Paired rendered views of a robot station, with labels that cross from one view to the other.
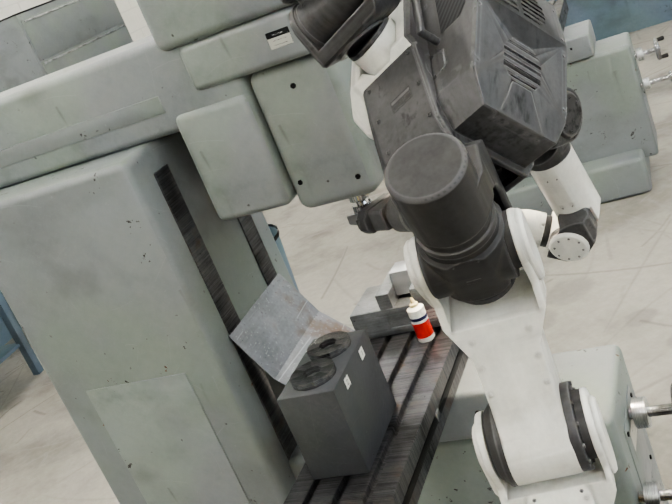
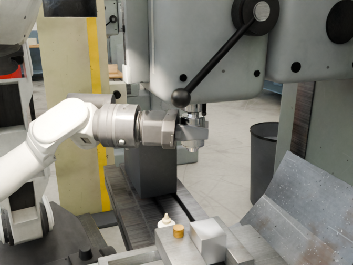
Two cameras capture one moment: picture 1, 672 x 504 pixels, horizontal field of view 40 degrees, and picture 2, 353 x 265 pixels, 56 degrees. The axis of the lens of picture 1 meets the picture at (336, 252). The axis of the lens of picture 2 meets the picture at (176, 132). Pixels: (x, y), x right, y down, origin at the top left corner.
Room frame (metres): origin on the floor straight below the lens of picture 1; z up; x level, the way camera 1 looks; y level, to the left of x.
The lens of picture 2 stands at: (2.38, -0.57, 1.44)
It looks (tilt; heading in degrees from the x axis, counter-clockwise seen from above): 19 degrees down; 133
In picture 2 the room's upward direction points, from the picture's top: straight up
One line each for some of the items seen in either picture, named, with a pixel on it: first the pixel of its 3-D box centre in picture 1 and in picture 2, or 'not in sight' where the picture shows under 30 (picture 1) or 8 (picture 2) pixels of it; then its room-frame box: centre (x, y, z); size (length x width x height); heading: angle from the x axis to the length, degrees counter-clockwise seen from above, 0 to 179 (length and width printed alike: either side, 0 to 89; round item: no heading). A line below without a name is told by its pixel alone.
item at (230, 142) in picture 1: (252, 142); (288, 5); (2.07, 0.08, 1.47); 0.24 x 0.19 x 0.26; 153
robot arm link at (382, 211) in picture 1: (395, 213); (147, 128); (1.91, -0.15, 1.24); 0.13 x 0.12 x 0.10; 128
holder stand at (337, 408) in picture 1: (338, 399); (148, 153); (1.62, 0.10, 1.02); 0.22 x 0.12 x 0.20; 154
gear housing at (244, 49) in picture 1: (274, 32); not in sight; (2.00, -0.06, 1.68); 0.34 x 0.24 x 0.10; 63
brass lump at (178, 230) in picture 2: not in sight; (178, 231); (2.00, -0.16, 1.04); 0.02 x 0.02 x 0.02
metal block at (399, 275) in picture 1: (405, 276); (207, 241); (2.06, -0.13, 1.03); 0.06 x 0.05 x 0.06; 153
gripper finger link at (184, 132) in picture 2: not in sight; (191, 133); (2.00, -0.12, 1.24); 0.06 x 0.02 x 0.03; 38
